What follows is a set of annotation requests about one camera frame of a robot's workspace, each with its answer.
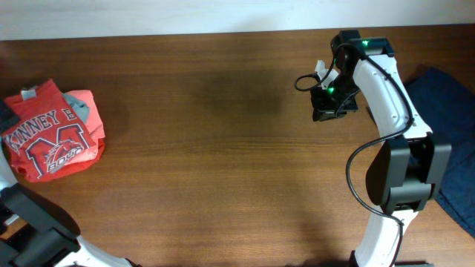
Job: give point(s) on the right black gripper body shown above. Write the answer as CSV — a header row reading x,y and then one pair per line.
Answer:
x,y
337,99

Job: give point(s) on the orange red t-shirt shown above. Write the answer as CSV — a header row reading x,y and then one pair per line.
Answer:
x,y
48,136

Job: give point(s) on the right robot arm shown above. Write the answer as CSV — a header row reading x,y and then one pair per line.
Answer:
x,y
408,169

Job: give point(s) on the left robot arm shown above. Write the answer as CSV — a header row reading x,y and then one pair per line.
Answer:
x,y
50,237

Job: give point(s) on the navy blue garment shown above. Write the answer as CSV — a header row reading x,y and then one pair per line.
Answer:
x,y
448,108

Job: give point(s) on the folded orange garment stack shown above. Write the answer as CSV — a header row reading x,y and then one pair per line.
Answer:
x,y
96,130

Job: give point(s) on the folded grey garment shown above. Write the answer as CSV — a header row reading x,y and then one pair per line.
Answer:
x,y
79,109

